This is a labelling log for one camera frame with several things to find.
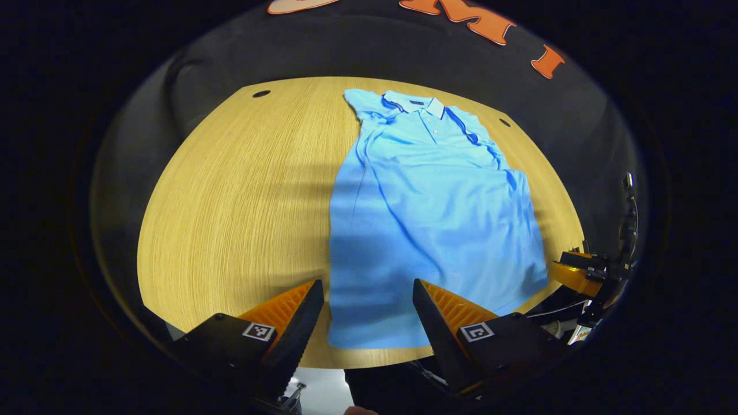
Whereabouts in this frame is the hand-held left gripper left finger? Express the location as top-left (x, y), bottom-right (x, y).
top-left (167, 279), bottom-right (325, 404)

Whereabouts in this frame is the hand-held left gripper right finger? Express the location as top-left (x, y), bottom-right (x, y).
top-left (412, 278), bottom-right (568, 401)

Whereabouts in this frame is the light blue T-shirt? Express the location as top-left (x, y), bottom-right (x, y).
top-left (327, 88), bottom-right (549, 350)

